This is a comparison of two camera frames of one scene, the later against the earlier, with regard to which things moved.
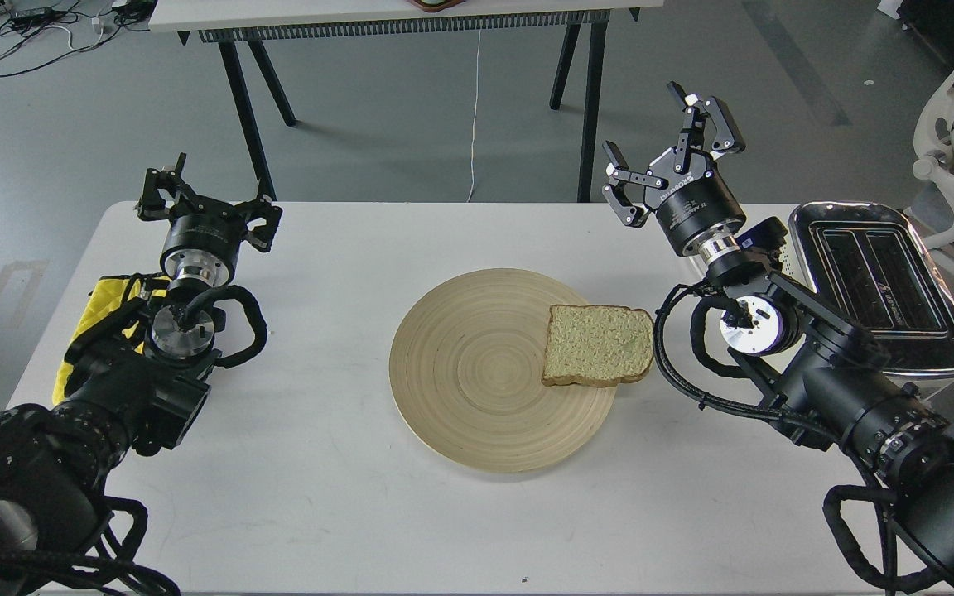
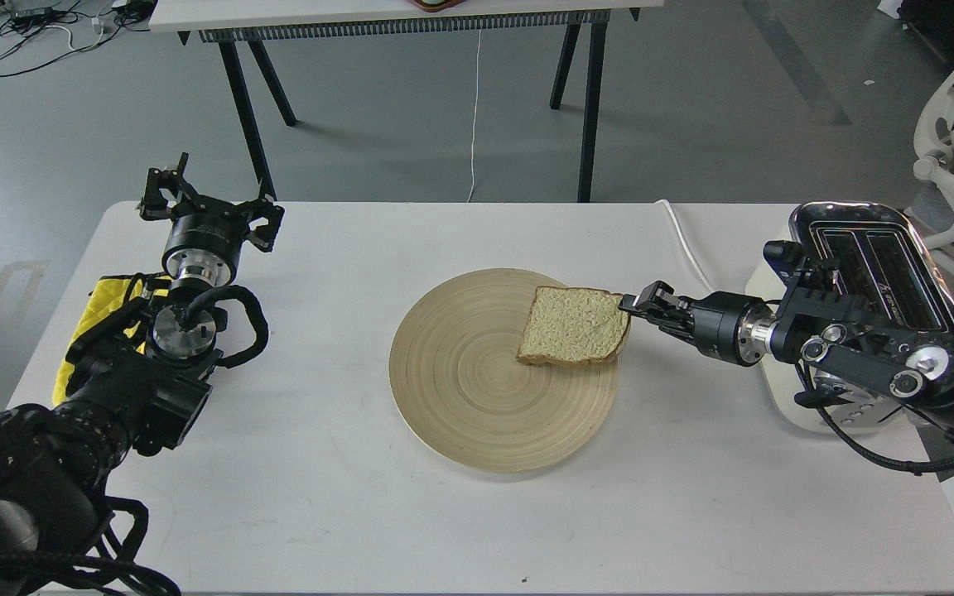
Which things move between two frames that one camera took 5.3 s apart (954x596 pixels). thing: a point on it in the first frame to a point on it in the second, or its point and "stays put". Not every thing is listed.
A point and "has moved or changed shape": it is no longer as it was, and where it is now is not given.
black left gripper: x=204 y=241 stays put
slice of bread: x=597 y=346 has moved or changed shape
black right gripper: x=697 y=213 to x=736 y=328
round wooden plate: x=466 y=369 stays put
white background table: x=230 y=21 stays put
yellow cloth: x=104 y=293 stays put
